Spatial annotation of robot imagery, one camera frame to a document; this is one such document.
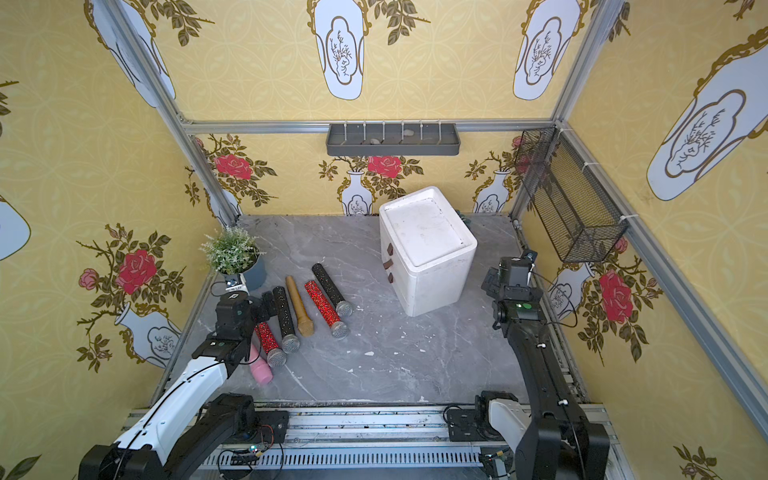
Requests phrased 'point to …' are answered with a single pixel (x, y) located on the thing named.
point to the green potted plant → (235, 252)
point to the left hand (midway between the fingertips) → (251, 296)
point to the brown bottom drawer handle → (390, 277)
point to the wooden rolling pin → (305, 325)
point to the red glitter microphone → (276, 356)
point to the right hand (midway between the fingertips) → (503, 278)
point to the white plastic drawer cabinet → (430, 254)
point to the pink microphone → (260, 369)
